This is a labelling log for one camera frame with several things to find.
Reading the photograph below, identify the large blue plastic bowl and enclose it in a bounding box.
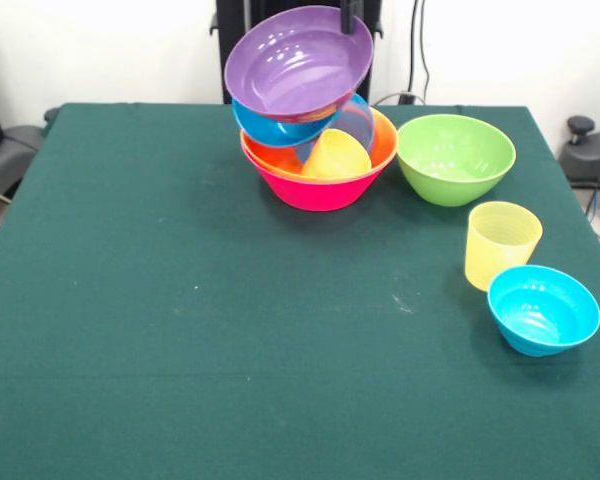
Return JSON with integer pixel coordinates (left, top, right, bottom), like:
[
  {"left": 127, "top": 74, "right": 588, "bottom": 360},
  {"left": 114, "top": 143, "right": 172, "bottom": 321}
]
[{"left": 232, "top": 97, "right": 346, "bottom": 148}]

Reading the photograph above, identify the purple plastic bowl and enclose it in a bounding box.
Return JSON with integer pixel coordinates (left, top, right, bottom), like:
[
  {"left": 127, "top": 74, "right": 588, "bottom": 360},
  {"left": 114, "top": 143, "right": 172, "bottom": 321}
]
[{"left": 223, "top": 5, "right": 375, "bottom": 123}]

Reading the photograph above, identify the translucent yellow plastic cup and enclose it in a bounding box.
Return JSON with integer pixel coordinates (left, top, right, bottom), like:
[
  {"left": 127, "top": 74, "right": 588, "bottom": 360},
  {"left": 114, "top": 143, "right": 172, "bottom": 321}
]
[{"left": 464, "top": 200, "right": 544, "bottom": 293}]

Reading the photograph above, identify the large pink plastic bowl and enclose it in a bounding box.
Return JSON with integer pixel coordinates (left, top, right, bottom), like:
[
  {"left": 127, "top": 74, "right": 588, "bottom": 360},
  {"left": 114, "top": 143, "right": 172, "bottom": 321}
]
[{"left": 239, "top": 139, "right": 398, "bottom": 213}]

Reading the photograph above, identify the large orange plastic bowl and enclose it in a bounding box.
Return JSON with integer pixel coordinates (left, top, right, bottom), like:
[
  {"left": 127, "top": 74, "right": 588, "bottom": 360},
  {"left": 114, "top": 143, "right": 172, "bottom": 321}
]
[{"left": 240, "top": 107, "right": 399, "bottom": 185}]

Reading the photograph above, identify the yellow-orange plastic cup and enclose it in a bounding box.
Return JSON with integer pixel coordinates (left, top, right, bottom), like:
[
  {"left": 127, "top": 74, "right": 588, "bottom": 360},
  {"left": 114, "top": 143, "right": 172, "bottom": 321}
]
[{"left": 300, "top": 128, "right": 373, "bottom": 179}]

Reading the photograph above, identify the translucent blue ribbed bowl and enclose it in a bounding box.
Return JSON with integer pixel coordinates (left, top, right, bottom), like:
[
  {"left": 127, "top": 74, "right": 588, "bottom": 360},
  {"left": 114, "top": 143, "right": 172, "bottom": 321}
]
[{"left": 294, "top": 92, "right": 376, "bottom": 169}]

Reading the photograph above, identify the green plastic bowl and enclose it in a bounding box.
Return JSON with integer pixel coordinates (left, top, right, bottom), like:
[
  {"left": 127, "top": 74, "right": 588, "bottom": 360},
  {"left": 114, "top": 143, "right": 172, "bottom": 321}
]
[{"left": 396, "top": 113, "right": 517, "bottom": 208}]

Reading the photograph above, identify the small cyan plastic bowl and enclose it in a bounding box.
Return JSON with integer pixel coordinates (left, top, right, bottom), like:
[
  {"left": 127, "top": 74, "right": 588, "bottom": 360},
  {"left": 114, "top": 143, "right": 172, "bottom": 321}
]
[{"left": 486, "top": 264, "right": 600, "bottom": 358}]

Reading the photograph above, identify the black swivel chair base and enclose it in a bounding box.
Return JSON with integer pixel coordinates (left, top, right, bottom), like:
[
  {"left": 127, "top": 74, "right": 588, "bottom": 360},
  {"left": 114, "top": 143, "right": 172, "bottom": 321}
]
[{"left": 559, "top": 115, "right": 600, "bottom": 224}]

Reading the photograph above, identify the black office chair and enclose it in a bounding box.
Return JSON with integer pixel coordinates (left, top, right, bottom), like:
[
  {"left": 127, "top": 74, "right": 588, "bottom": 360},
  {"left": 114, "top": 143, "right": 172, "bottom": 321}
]
[{"left": 0, "top": 107, "right": 61, "bottom": 204}]

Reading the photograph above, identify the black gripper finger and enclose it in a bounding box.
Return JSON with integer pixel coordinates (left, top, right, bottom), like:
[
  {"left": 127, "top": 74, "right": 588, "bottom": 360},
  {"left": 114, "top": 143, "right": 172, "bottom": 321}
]
[{"left": 340, "top": 0, "right": 364, "bottom": 36}]

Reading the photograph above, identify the dark green tablecloth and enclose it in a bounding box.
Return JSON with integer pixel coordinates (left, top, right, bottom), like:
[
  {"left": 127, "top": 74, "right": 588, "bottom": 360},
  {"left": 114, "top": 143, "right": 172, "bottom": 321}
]
[{"left": 0, "top": 102, "right": 600, "bottom": 480}]

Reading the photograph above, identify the black hanging cable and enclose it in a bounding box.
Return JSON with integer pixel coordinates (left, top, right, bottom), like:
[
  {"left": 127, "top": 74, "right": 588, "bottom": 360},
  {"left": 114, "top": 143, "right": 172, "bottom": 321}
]
[{"left": 372, "top": 0, "right": 432, "bottom": 106}]

